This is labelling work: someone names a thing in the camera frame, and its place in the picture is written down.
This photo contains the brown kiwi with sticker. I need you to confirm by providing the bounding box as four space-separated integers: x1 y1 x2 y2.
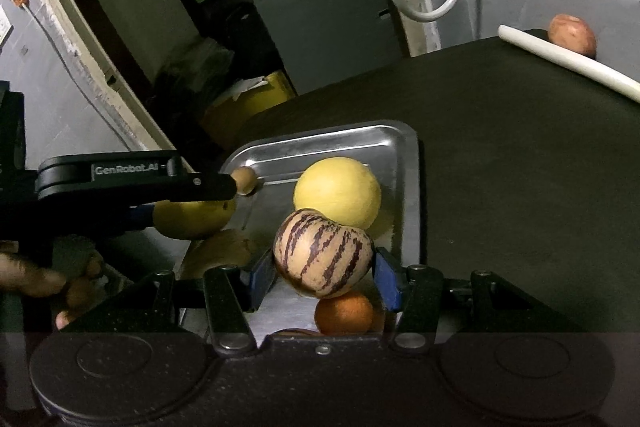
178 229 257 279

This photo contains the green-yellow pear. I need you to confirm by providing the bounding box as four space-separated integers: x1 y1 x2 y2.
153 199 236 239

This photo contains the striped pepino melon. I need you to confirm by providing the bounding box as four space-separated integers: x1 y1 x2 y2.
272 209 374 299

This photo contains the person's hand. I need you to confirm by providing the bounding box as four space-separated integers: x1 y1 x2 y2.
1 251 103 329

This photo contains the small brown kiwi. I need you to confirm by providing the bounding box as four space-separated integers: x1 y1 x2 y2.
231 166 258 196

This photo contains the large yellow round fruit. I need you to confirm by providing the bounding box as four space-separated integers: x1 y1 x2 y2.
293 157 382 230

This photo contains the yellow box with paper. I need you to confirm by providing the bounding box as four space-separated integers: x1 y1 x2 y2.
203 72 296 143

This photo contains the steel tray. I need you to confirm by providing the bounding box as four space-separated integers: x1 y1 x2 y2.
174 119 421 338

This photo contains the grey cabinet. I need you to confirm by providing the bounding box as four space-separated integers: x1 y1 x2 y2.
253 0 407 94

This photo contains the white foam tube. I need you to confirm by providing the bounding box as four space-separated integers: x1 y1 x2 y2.
498 25 640 103

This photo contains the red apple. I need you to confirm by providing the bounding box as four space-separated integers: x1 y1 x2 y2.
548 14 597 58

